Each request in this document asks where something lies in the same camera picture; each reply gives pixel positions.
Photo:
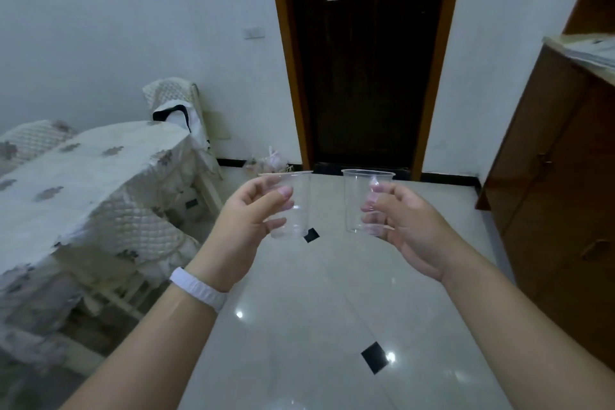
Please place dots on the person's left hand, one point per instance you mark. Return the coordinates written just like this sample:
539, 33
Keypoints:
230, 236

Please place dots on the person's right hand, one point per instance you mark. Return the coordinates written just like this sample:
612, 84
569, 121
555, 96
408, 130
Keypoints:
413, 232

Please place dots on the person's left thumb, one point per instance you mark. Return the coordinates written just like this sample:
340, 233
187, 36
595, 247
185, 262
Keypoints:
274, 200

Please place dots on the person's right thumb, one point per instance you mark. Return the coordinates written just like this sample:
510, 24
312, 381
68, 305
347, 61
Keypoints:
387, 191

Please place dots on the clear plastic cup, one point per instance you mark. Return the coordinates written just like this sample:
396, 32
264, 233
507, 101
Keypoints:
355, 184
300, 184

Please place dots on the person's right forearm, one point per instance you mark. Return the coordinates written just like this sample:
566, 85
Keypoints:
519, 337

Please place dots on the person's left forearm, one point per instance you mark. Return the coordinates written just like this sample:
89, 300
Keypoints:
153, 357

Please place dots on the clear plastic bag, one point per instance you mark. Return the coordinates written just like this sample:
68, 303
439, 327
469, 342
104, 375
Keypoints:
269, 162

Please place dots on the white table leg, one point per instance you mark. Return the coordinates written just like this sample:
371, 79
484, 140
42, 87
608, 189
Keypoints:
211, 191

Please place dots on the white wristband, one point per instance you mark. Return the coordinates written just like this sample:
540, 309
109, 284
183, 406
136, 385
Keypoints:
199, 288

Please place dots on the dark wooden door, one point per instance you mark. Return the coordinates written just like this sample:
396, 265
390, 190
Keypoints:
365, 63

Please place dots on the chair with quilted cover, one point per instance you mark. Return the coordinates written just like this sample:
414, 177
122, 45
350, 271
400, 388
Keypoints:
33, 138
168, 90
33, 318
139, 232

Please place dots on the brown wooden cabinet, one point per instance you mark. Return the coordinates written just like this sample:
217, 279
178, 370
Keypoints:
552, 212

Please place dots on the floral white tablecloth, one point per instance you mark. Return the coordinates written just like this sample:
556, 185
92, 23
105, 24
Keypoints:
86, 169

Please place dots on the stack of papers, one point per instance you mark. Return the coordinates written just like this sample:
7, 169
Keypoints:
593, 51

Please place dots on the orange-brown door frame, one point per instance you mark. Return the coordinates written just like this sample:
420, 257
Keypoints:
288, 63

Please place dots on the white wall switch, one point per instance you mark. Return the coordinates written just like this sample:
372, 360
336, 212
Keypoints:
253, 32

